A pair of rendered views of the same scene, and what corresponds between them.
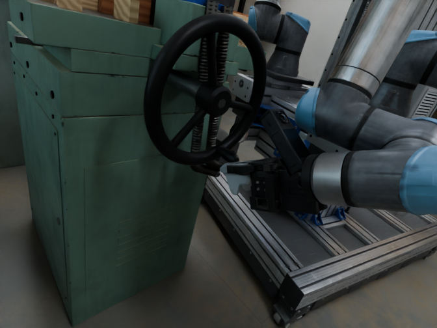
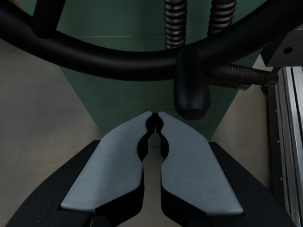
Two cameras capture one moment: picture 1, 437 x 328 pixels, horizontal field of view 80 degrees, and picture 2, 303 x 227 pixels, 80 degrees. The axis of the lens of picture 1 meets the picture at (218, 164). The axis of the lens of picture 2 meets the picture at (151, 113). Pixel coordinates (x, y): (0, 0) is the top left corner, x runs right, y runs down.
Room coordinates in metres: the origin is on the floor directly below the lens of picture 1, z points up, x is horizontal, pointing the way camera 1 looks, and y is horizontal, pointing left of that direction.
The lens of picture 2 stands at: (0.43, -0.07, 0.80)
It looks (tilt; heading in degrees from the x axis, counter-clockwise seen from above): 58 degrees down; 54
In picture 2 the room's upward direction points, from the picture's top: 5 degrees counter-clockwise
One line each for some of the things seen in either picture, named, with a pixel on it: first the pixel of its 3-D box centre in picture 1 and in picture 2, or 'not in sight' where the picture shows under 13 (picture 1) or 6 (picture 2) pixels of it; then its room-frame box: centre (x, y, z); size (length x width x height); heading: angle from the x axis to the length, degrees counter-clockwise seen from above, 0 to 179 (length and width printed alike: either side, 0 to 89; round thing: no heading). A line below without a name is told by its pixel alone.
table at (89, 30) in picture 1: (173, 43); not in sight; (0.69, 0.18, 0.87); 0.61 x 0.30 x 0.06; 138
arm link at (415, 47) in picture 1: (411, 56); not in sight; (0.86, -0.46, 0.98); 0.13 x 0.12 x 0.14; 55
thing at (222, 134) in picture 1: (218, 144); (288, 29); (0.83, 0.02, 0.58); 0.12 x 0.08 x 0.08; 48
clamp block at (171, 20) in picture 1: (196, 30); not in sight; (0.63, 0.12, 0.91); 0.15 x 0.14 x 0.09; 138
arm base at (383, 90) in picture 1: (387, 95); not in sight; (0.87, -0.45, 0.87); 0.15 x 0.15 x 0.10
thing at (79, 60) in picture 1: (144, 58); not in sight; (0.69, 0.25, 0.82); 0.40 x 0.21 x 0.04; 138
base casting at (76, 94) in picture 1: (114, 66); not in sight; (0.81, 0.39, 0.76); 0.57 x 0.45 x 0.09; 48
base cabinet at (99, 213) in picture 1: (109, 175); (156, 43); (0.80, 0.39, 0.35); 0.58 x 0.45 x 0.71; 48
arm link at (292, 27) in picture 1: (292, 32); not in sight; (1.27, -0.16, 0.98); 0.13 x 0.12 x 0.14; 90
